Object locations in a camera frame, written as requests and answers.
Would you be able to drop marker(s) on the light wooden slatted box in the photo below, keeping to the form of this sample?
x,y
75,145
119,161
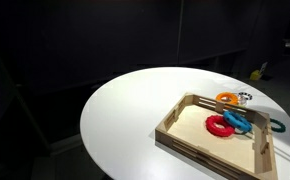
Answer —
x,y
185,148

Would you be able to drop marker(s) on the yellow box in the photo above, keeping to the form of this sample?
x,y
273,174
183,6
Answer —
x,y
255,75

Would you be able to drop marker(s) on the small white card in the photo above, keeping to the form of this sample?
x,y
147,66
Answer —
x,y
263,66

